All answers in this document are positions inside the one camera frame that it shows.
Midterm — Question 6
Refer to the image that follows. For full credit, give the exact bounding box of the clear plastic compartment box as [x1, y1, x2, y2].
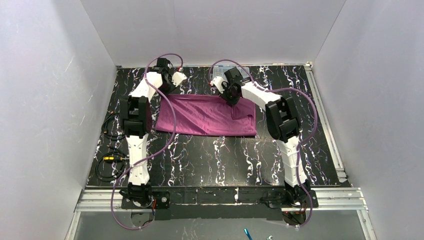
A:
[211, 66, 251, 84]

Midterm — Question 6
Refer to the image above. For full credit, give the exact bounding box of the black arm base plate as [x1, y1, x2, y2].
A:
[119, 186, 319, 222]

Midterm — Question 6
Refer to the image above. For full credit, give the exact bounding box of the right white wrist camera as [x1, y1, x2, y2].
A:
[209, 76, 227, 94]

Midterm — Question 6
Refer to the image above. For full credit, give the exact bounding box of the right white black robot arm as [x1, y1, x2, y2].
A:
[210, 67, 310, 205]

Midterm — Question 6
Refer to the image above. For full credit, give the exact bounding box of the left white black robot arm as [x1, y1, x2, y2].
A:
[119, 57, 175, 207]

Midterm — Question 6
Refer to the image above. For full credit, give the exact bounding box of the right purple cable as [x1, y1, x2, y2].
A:
[207, 59, 319, 229]

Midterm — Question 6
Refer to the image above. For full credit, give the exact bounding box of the aluminium frame rail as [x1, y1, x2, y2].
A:
[66, 64, 376, 240]

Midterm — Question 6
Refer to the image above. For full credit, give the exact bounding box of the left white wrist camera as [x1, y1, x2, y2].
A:
[171, 71, 188, 87]

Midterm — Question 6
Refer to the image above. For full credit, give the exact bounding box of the purple cloth napkin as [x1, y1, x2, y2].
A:
[167, 94, 257, 137]

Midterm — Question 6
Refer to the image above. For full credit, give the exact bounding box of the blue tool handle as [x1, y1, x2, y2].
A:
[244, 228, 253, 240]

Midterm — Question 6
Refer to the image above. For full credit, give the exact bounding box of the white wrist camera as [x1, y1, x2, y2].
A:
[171, 71, 188, 87]
[209, 76, 227, 94]

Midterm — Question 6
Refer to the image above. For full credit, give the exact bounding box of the black coiled cable yellow plug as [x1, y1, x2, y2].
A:
[94, 112, 127, 183]

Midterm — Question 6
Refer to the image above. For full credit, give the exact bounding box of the purple cable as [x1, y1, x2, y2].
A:
[110, 53, 185, 231]
[207, 59, 319, 229]

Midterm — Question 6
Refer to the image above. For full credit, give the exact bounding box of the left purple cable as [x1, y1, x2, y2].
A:
[110, 53, 185, 231]

